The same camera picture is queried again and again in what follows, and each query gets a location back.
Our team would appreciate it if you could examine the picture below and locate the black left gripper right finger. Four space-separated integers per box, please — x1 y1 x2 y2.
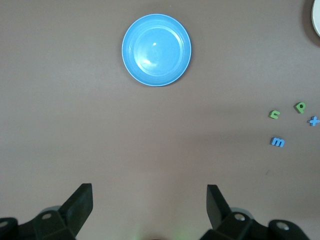
201 184 310 240

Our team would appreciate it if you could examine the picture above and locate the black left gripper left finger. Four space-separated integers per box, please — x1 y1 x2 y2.
0 183 94 240

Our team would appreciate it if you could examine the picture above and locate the blue foam letter m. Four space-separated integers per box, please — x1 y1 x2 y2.
269 136 286 148

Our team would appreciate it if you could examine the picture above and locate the blue foam letter x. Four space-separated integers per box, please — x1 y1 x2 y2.
307 115 320 127

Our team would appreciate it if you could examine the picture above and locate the green foam letter p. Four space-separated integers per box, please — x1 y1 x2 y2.
293 101 307 115

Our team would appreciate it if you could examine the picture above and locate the brown table mat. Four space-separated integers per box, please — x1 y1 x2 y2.
0 0 320 240

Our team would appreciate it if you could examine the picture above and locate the blue plate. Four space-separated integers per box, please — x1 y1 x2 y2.
121 13 193 88

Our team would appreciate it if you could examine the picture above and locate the beige plate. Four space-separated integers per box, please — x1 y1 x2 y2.
311 0 320 39

